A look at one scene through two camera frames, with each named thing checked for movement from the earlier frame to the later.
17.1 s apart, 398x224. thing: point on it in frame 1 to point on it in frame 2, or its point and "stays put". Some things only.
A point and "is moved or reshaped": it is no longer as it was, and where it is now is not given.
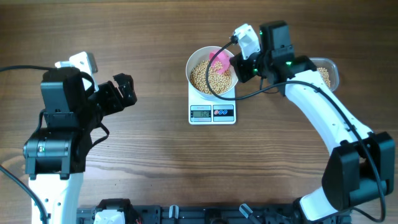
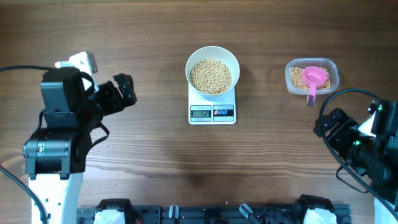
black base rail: x=212 y=214 stays put
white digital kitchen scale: x=204 y=111 stays put
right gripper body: x=247 y=68 to x=347 y=141
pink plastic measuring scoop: x=222 y=57 is moved or reshaped
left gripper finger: x=125 y=83 stays put
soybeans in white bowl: x=218 y=82 stays put
